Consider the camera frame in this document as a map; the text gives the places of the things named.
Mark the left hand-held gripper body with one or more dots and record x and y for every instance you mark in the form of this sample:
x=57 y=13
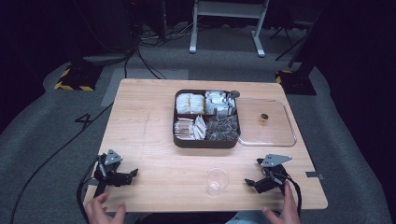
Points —
x=107 y=174

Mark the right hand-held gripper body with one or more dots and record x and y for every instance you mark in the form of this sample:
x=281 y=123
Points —
x=274 y=174

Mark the person's right hand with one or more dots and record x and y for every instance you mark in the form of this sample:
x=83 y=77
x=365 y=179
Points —
x=285 y=208

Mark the person's left hand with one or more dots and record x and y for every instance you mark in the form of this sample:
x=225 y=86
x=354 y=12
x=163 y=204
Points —
x=101 y=210

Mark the clear plastic cup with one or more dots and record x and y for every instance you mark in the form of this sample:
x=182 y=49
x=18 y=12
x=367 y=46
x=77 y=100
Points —
x=216 y=182

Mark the grey tape strip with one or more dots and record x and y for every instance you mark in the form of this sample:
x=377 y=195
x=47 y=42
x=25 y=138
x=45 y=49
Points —
x=314 y=174

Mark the clear lid with brown knob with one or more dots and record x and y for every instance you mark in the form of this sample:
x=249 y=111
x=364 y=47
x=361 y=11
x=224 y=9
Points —
x=267 y=130

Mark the brown compartment box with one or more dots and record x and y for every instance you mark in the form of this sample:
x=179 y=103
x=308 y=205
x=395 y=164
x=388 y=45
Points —
x=205 y=143

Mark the pile of brown capsules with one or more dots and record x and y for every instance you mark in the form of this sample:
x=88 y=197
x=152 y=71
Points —
x=222 y=128

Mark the pile of clear wrapped sticks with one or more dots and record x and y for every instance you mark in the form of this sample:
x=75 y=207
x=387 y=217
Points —
x=183 y=129

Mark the pile of small white sachets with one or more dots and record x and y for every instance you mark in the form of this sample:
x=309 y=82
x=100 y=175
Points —
x=200 y=127

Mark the pile of silver packets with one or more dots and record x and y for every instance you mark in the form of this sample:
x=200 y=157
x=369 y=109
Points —
x=218 y=102

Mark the small grey round capsule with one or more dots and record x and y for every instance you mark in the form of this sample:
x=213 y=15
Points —
x=234 y=94

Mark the pile of white packets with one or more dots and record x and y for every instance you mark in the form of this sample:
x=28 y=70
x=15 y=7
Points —
x=190 y=103

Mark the black stand base hazard tape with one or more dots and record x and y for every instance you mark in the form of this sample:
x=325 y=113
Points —
x=77 y=77
x=295 y=81

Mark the white metal desk frame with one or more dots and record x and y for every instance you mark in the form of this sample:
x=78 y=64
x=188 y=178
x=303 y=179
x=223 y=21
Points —
x=227 y=18

